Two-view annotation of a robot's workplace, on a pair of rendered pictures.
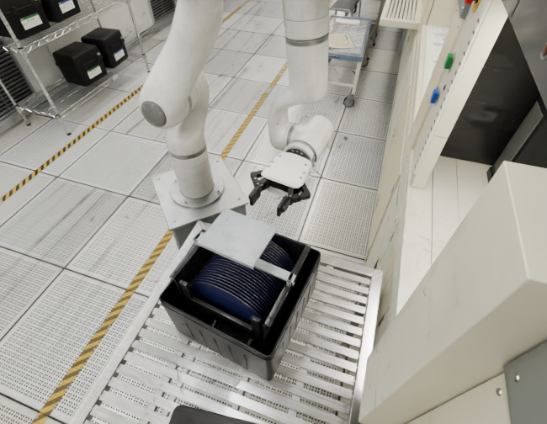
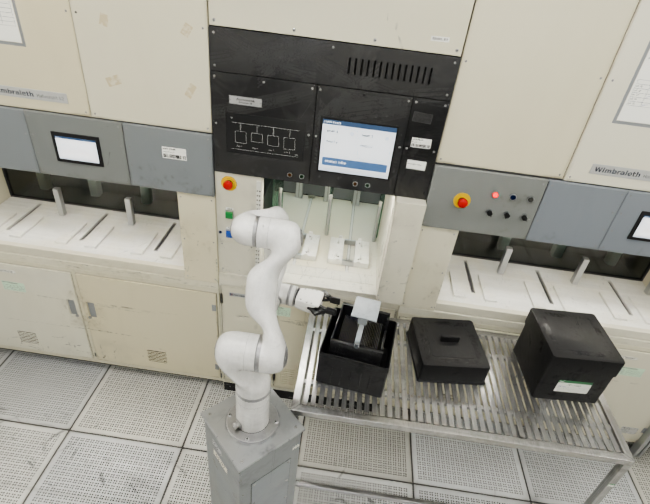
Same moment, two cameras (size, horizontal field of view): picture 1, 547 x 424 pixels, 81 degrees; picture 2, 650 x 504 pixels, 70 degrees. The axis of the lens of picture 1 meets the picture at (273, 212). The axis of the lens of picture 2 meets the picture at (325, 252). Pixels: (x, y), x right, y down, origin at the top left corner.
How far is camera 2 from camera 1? 175 cm
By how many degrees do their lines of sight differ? 74
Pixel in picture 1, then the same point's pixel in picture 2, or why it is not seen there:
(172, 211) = (284, 433)
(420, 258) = (315, 280)
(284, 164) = (308, 296)
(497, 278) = (420, 212)
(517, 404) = (429, 223)
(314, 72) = not seen: hidden behind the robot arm
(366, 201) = (124, 381)
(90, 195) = not seen: outside the picture
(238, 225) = (360, 308)
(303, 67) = not seen: hidden behind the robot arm
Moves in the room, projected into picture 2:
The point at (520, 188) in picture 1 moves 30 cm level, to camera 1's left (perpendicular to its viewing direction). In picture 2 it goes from (405, 202) to (435, 244)
